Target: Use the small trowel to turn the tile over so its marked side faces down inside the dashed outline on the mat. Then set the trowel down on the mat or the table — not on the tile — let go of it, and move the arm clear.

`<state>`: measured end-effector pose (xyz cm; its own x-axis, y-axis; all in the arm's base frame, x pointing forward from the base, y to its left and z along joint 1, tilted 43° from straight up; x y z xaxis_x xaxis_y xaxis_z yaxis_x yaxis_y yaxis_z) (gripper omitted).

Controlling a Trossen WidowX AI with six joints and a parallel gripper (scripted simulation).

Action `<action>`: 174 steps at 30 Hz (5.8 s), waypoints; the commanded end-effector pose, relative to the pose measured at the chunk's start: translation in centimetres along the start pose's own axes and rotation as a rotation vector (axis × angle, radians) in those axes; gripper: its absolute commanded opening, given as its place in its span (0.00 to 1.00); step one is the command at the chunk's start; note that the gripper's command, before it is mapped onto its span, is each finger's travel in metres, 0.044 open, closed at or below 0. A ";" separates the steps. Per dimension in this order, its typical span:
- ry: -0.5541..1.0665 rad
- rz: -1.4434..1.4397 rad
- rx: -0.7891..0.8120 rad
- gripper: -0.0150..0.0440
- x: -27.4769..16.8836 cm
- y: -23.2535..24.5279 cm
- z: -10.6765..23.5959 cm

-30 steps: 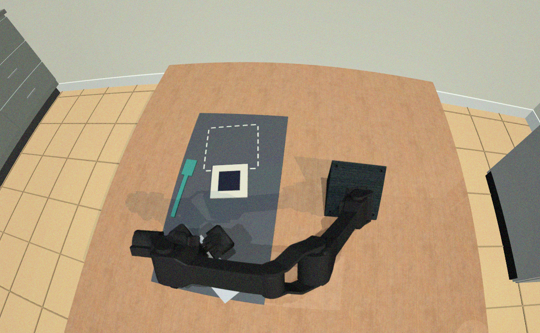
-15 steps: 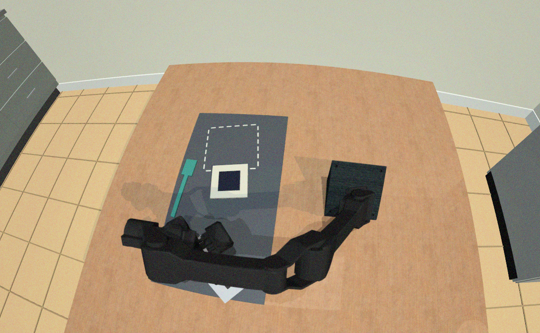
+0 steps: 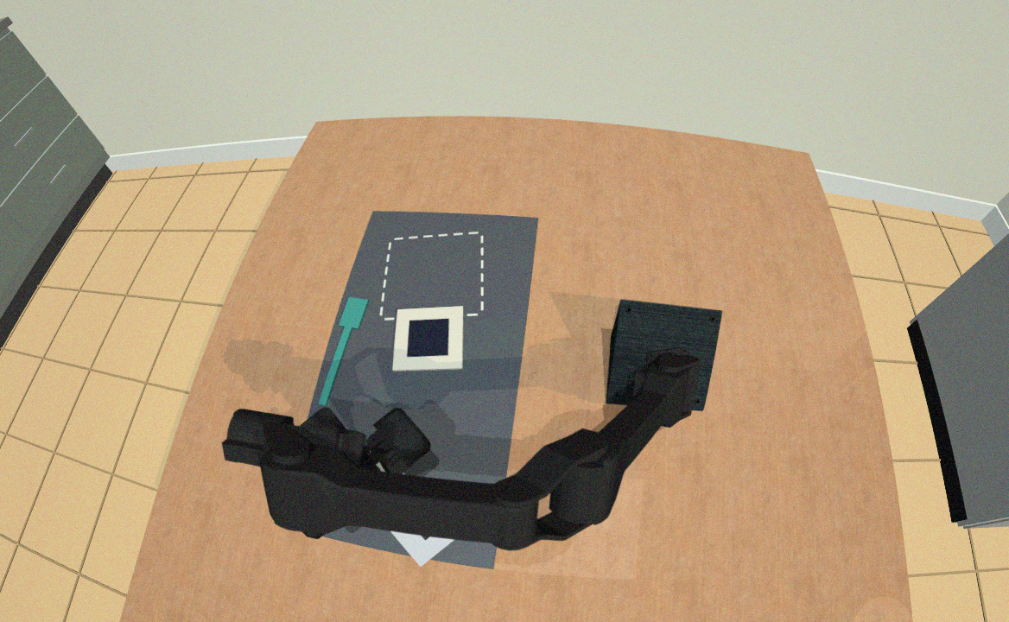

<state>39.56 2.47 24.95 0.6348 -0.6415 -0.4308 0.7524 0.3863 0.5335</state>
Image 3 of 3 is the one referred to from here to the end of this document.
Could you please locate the teal flat spatula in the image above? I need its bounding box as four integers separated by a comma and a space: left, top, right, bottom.
319, 297, 369, 407

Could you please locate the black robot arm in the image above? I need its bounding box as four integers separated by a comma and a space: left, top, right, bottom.
221, 347, 700, 550

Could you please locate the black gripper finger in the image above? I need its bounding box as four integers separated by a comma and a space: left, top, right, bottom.
379, 459, 412, 474

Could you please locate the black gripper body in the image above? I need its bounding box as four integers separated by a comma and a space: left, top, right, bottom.
361, 408, 431, 471

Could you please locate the cream square tile with dark square mark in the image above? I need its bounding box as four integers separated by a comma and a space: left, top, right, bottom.
393, 306, 463, 371

